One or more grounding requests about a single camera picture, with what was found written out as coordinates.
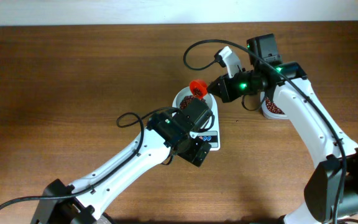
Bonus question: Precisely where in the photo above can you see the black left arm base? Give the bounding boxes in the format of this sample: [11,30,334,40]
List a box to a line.
[30,179,97,224]

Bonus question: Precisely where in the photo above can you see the clear plastic bean container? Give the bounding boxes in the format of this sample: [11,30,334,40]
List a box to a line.
[260,92,288,119]

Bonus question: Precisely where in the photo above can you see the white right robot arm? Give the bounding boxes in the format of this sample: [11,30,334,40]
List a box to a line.
[208,34,358,223]

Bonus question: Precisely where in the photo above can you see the red beans in bowl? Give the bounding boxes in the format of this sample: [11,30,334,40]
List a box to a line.
[180,95,196,110]

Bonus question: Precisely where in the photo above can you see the white kitchen scale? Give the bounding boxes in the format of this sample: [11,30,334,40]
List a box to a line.
[172,99,221,152]

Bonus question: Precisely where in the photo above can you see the red plastic measuring scoop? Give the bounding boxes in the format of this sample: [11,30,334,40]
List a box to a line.
[189,80,208,99]

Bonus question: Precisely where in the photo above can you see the white bowl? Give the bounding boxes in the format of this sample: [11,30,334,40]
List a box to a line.
[172,87,216,109]

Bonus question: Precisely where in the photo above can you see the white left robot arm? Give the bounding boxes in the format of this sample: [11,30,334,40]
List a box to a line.
[72,99,217,220]

